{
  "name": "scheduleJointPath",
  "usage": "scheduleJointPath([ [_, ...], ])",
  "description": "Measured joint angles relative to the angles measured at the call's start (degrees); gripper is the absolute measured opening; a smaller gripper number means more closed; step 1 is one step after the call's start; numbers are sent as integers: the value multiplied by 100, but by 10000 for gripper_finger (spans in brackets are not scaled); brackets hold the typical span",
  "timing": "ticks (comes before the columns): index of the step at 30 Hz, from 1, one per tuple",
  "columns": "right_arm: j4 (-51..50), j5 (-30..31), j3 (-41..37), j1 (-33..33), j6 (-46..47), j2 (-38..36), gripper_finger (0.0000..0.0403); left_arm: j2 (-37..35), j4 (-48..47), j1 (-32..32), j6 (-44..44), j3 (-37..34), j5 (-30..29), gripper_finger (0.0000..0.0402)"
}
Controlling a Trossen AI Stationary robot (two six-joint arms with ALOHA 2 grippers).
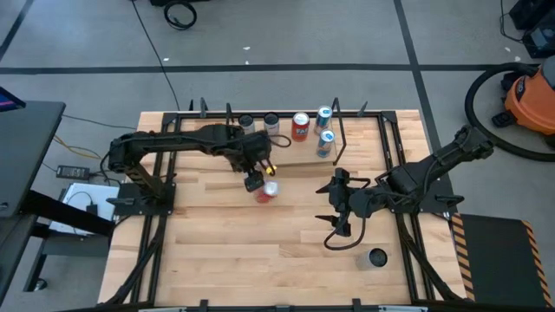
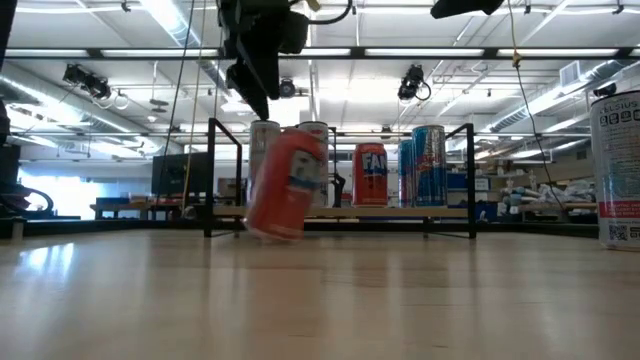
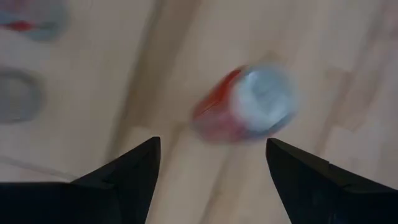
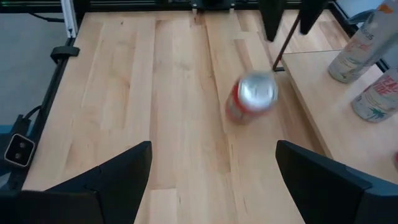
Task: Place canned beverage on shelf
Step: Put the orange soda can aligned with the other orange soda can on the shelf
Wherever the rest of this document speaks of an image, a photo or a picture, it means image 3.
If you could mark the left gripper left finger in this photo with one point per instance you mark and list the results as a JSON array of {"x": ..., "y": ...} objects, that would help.
[{"x": 93, "y": 202}]

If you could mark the red Fanta strawberry can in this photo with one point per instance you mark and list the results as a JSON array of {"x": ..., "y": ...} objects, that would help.
[{"x": 248, "y": 105}]

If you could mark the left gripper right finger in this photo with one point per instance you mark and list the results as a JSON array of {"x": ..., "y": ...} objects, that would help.
[{"x": 326, "y": 199}]

